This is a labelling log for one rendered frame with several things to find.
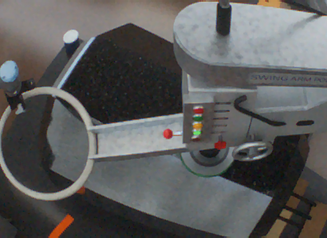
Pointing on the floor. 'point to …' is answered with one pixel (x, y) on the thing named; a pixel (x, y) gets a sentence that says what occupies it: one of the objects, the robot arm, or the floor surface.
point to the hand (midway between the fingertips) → (22, 105)
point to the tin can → (71, 41)
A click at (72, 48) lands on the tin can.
